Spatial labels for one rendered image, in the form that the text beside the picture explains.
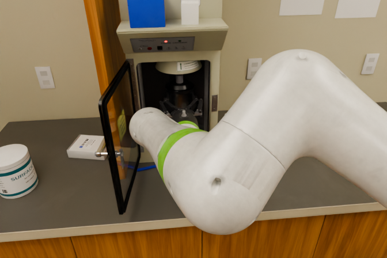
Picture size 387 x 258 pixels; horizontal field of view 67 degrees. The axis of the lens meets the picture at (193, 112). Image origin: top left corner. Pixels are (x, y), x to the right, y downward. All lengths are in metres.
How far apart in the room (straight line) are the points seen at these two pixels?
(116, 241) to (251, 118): 0.86
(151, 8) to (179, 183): 0.59
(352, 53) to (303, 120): 1.39
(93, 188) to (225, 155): 0.87
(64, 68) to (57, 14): 0.25
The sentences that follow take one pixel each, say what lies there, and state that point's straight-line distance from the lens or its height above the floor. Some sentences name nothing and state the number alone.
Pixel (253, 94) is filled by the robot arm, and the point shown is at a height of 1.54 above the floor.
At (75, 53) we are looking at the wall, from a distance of 1.51.
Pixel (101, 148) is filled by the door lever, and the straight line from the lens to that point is 0.88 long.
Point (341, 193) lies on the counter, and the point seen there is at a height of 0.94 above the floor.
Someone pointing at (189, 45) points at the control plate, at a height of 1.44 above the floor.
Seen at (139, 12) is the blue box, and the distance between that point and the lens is 0.86.
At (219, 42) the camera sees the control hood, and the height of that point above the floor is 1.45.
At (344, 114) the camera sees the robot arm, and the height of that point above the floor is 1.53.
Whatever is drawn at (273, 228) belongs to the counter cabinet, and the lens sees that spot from 1.18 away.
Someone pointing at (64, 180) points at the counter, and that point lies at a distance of 1.24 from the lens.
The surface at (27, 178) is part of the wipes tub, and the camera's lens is 1.21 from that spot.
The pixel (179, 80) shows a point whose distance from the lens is 1.10.
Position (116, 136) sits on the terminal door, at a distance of 0.85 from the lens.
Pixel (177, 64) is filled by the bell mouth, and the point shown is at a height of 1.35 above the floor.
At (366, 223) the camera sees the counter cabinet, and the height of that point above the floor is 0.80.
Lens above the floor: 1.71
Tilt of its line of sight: 30 degrees down
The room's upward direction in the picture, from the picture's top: 1 degrees counter-clockwise
